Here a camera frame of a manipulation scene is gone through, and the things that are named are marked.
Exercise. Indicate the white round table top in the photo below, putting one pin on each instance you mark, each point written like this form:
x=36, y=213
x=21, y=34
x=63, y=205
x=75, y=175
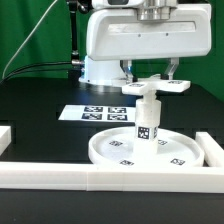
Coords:
x=118, y=147

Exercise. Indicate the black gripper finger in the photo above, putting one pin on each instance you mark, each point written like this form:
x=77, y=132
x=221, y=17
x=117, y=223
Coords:
x=171, y=68
x=126, y=66

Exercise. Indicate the white fence bar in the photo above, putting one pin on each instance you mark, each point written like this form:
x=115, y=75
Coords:
x=214, y=154
x=5, y=138
x=22, y=175

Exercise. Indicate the white left fence bar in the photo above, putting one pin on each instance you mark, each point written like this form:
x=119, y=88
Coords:
x=5, y=138

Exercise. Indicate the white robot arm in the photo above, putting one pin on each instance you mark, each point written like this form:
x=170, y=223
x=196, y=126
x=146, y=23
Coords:
x=109, y=72

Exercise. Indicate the white right fence bar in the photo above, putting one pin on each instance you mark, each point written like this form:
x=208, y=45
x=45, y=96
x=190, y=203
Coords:
x=214, y=154

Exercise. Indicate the white front fence bar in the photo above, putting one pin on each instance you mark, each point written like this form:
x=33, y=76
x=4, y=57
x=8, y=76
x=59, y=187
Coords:
x=22, y=175

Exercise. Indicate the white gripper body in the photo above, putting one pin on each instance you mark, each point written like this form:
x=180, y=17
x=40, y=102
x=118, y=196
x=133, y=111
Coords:
x=117, y=34

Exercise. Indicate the black camera stand pole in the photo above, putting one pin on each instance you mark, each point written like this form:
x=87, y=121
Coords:
x=82, y=6

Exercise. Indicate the white cross table base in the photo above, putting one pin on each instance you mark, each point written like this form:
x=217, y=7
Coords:
x=147, y=88

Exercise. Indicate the white marker tag sheet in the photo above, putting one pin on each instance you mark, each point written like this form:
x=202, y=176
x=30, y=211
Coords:
x=98, y=113

